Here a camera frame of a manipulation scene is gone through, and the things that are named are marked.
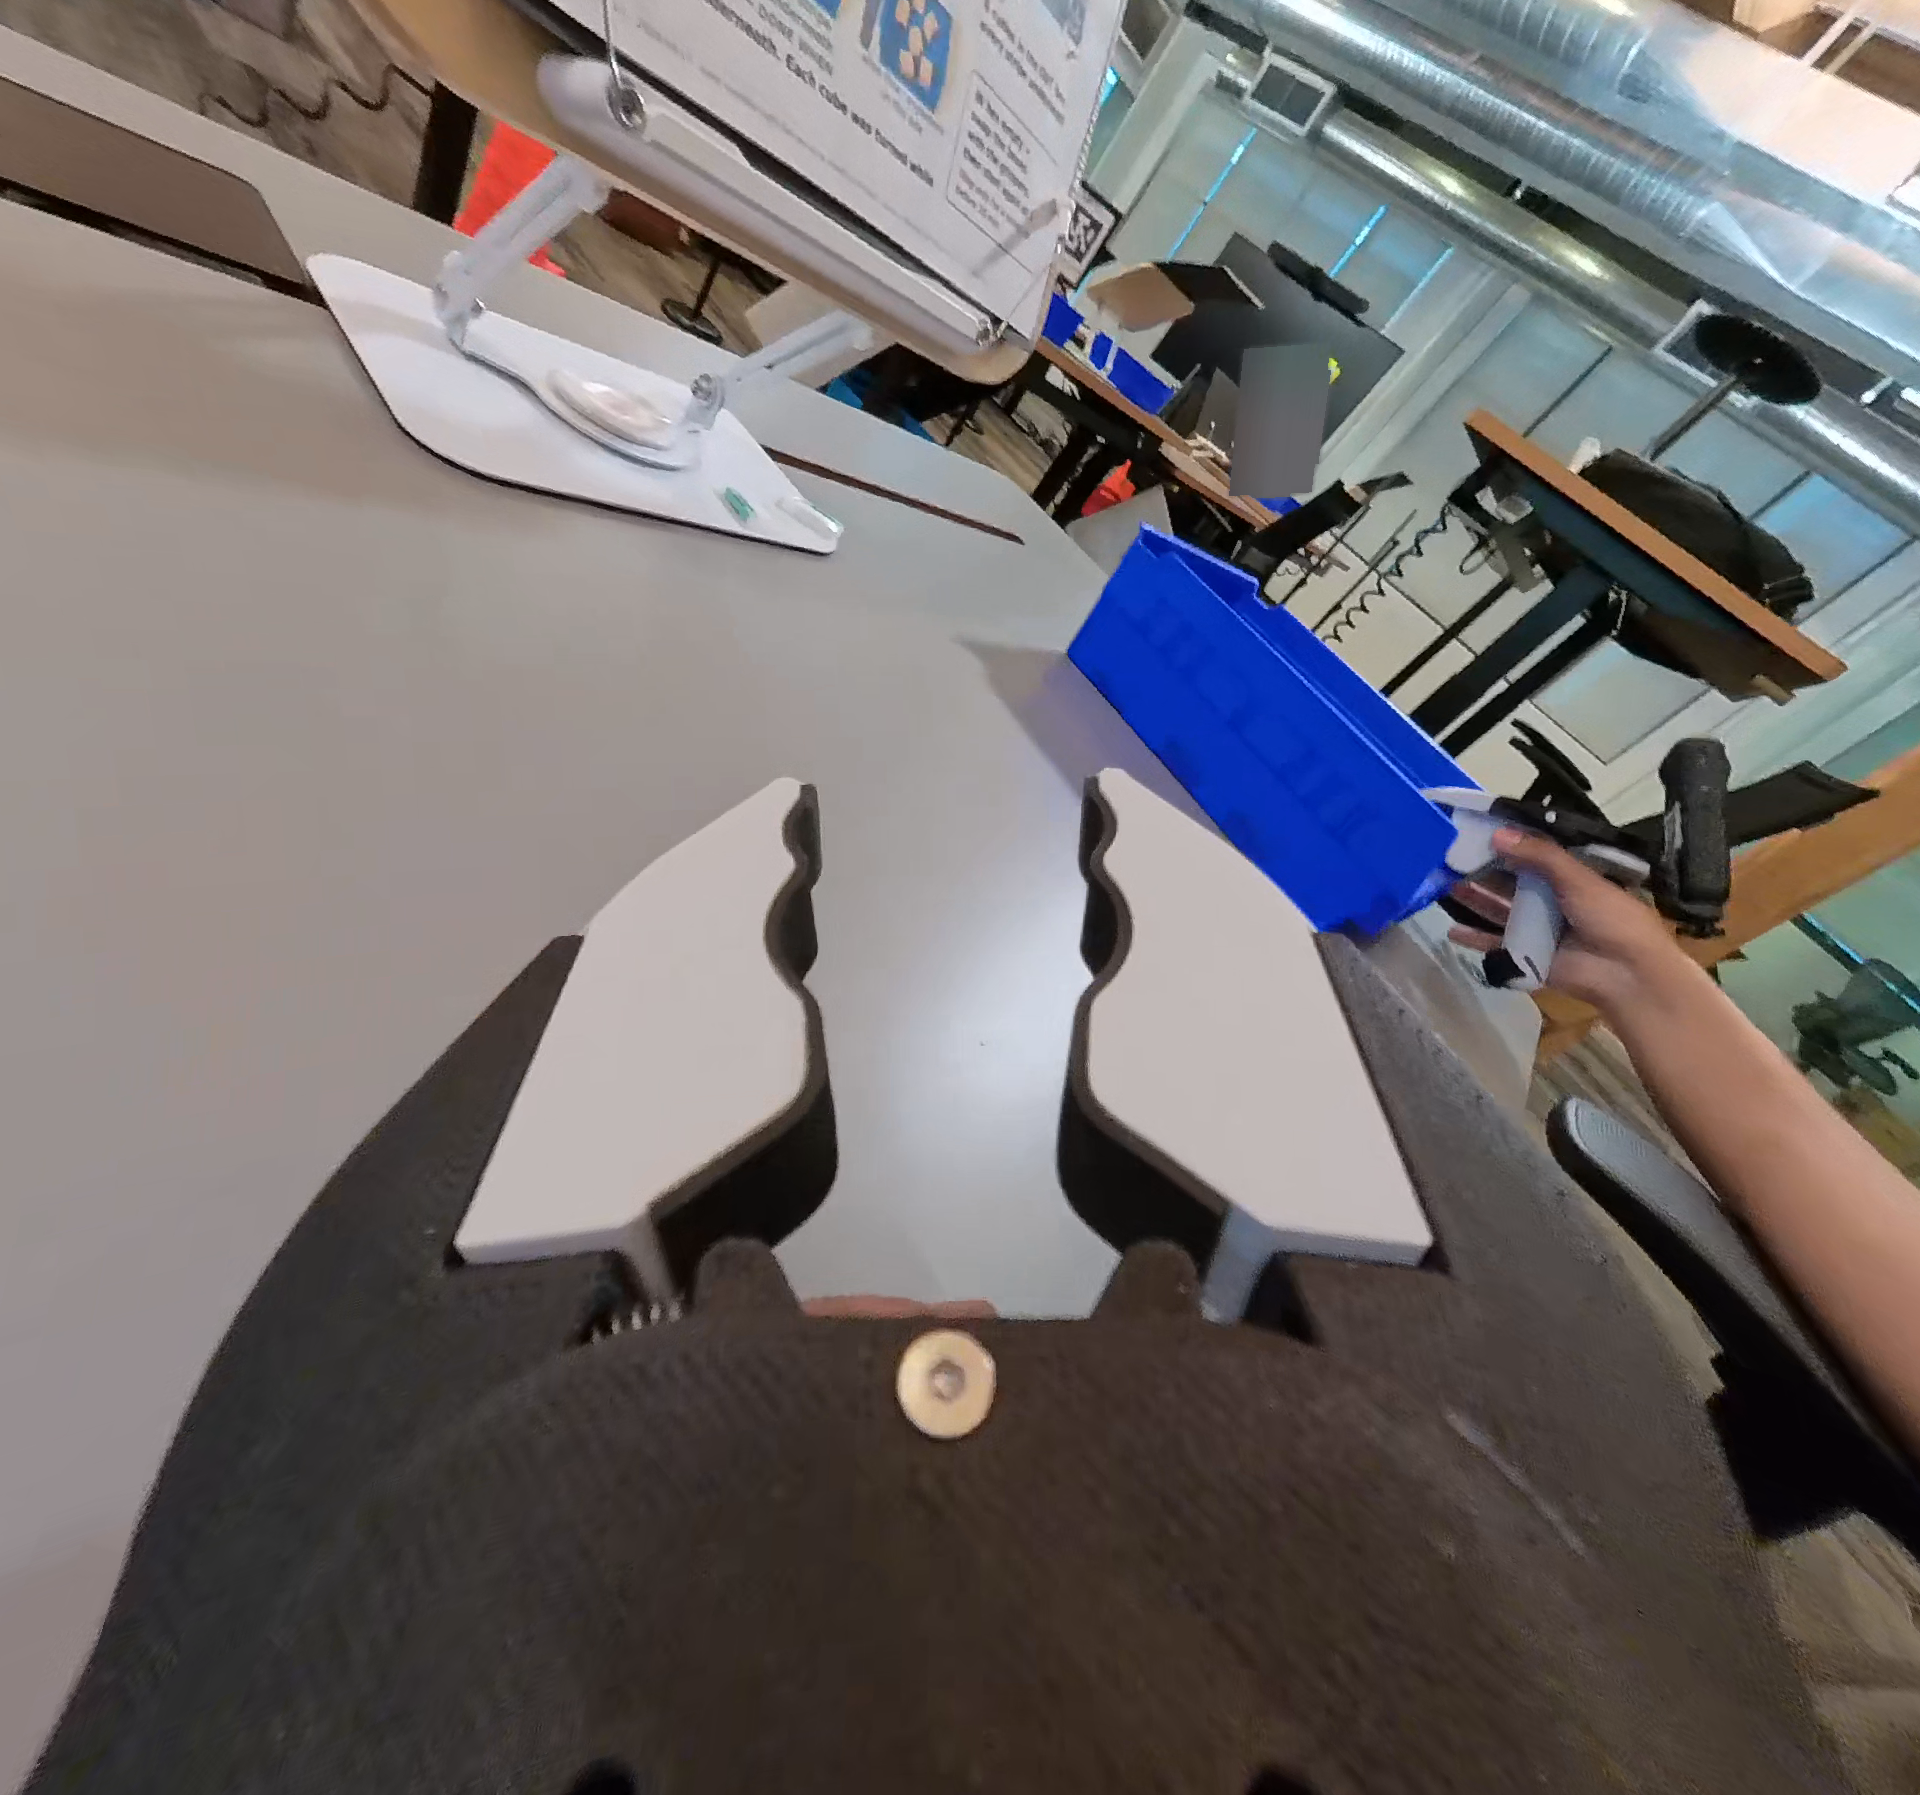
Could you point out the grey desk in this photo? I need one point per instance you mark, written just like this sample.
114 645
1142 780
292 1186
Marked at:
373 775

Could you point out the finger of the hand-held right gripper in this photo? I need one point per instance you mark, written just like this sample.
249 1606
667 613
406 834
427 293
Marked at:
1464 802
1473 842

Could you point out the white metal document stand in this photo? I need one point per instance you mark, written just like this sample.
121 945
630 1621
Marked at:
494 400

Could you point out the laminated instruction board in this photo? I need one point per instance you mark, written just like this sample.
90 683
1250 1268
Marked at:
840 25

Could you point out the blue plastic bin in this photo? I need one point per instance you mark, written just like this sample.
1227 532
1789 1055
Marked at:
1244 716

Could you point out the person's right hand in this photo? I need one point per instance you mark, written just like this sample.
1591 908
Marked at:
1612 947

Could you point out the small blue bin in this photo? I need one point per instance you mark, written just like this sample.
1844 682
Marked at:
1131 377
1073 326

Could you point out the wooden support post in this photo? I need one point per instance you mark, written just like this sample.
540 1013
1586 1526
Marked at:
1801 865

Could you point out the framed tag sign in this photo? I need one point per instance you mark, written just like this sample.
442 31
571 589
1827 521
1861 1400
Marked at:
1087 234

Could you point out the black office chair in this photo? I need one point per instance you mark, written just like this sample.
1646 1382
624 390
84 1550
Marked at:
1320 521

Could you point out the white sign board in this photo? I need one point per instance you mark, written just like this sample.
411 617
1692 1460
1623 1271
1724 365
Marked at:
1117 543

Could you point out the orange traffic cone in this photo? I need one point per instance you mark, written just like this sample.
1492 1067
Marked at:
510 190
1112 486

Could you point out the tan cardboard sheet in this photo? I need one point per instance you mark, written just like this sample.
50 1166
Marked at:
1139 295

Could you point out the wooden-top standing desk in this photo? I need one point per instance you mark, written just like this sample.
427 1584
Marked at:
1635 528

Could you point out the black backpack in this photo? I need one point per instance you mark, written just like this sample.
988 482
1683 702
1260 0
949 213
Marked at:
1711 534

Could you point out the black pole with round disc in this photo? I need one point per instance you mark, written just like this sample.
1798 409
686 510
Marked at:
1754 355

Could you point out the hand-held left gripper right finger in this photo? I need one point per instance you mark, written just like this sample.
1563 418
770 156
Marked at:
1244 1090

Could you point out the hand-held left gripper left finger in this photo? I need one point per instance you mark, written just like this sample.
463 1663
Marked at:
646 1090

